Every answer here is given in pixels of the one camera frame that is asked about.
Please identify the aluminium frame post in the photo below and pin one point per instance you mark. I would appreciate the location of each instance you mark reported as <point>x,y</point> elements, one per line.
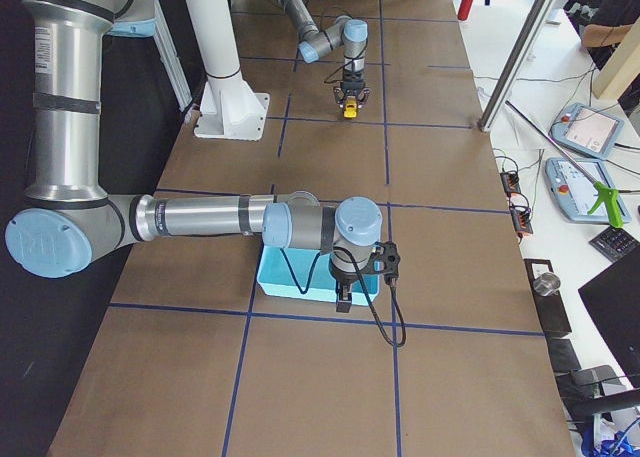
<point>531,28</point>

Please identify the yellow beetle toy car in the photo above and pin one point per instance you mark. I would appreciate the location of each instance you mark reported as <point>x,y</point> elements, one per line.
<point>350,107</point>

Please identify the seated person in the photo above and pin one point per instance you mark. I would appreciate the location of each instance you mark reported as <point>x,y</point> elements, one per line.
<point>608,27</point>

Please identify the black calculator keypad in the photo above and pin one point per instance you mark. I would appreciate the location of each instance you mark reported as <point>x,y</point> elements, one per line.
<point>614,243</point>

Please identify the upper teach pendant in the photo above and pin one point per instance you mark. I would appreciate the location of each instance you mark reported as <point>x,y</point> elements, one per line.
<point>587,131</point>

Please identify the white camera stand post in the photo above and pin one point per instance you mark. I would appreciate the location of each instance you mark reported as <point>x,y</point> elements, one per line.
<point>229,108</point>

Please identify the orange black connector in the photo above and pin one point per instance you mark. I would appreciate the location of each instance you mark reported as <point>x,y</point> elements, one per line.
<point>510,182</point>
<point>521,219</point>

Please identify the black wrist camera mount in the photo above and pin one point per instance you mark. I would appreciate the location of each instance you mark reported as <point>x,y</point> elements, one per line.
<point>384,260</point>

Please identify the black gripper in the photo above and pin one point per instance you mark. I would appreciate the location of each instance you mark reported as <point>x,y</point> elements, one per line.
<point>344,280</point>
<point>352,83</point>

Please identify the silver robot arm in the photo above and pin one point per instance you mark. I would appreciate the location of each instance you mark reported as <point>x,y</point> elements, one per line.
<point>72,221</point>
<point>314,43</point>

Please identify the silver metal cup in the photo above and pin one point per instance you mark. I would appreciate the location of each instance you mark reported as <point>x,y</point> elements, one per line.
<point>546,284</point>

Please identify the upper orange black connector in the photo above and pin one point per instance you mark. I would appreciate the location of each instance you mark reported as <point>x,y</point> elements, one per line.
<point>510,182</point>

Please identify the teach pendant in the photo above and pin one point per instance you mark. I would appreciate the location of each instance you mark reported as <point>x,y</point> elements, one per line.
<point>587,131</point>
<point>575,194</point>

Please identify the green handled grabber stick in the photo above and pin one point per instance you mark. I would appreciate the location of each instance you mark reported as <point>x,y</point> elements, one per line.
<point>605,195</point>

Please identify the lower orange black connector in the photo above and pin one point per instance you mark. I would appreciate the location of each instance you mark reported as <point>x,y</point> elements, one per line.
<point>521,219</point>

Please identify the turquoise plastic bin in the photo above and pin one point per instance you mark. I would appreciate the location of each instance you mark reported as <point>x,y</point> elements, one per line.
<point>275,278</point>

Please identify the lower teach pendant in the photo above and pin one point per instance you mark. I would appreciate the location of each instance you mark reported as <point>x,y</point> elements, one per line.
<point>575,194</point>

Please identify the black flat box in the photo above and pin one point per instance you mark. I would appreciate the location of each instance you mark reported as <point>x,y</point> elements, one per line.
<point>550,309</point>

